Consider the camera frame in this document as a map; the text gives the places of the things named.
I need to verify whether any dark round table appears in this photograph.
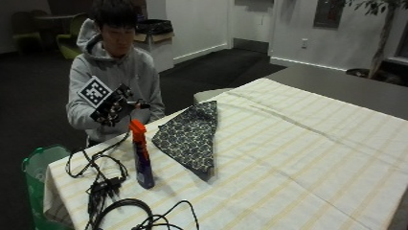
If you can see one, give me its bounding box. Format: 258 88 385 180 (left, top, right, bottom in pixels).
35 12 79 49

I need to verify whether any green bin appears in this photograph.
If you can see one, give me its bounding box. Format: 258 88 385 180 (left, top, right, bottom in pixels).
21 144 75 230

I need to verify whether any dark wall frame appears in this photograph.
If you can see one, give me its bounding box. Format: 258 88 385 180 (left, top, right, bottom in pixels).
313 0 347 30

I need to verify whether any bundle of black cables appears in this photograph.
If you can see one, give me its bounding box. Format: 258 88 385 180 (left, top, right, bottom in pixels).
64 130 203 230

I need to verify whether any blue patterned folded cloth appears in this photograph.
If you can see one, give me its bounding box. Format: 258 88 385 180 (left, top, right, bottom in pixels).
151 100 220 182

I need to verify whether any indoor tree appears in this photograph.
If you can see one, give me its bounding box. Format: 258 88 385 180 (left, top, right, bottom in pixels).
345 0 408 84

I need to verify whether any cardboard box with black liner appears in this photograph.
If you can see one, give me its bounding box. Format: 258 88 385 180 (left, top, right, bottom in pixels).
133 18 176 44

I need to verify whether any green armchair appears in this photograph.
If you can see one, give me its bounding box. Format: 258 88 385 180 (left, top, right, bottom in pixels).
55 12 90 60

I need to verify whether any white marker cube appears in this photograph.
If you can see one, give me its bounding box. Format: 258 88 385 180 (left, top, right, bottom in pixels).
78 75 114 109

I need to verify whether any the person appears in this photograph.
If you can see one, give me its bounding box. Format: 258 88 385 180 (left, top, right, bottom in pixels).
66 0 167 148

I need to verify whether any striped cream tablecloth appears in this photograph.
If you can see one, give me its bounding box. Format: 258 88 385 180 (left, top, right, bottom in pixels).
43 77 408 230

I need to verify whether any dark armchair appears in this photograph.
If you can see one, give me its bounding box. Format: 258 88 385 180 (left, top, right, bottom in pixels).
11 9 51 54

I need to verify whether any white cabinet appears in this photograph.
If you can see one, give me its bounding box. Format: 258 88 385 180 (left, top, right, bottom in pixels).
135 34 176 74

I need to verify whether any spray bottle with orange nozzle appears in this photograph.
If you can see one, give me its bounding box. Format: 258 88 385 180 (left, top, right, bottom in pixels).
129 119 156 190

